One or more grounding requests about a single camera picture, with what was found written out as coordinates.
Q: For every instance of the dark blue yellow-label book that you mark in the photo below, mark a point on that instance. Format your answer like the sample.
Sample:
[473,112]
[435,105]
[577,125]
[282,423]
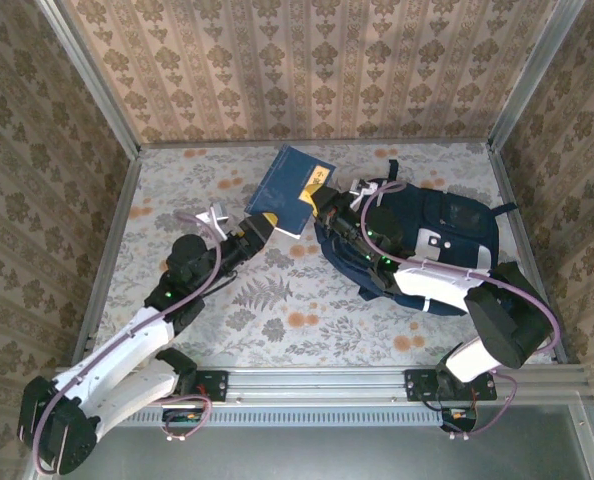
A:
[282,185]

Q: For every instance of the navy blue backpack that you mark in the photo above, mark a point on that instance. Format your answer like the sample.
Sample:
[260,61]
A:
[452,225]

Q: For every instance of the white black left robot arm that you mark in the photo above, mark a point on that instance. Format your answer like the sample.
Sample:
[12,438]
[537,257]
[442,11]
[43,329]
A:
[117,350]

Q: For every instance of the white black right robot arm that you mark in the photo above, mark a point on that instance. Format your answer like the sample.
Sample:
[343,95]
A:
[427,282]

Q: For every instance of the grey metal tray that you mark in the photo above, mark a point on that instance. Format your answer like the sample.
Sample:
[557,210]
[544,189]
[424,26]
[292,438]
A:
[327,455]

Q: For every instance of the aluminium left side rail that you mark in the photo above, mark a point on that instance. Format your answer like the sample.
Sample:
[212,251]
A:
[108,260]

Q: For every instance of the aluminium back rail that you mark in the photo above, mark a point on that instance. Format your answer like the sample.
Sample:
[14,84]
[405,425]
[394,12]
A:
[217,144]

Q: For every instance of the aluminium front frame rail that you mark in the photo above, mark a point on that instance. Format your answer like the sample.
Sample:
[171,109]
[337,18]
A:
[317,385]

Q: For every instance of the aluminium right side rail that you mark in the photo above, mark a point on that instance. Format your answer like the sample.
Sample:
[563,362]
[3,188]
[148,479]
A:
[519,225]

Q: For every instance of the aluminium left corner post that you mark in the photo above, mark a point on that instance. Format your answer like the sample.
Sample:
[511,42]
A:
[91,75]

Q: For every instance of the aluminium corner post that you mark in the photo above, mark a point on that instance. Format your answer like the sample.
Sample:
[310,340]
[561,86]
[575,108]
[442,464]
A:
[532,75]
[91,75]

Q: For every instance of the aluminium right corner post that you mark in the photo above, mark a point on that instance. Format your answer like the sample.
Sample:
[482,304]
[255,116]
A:
[532,75]

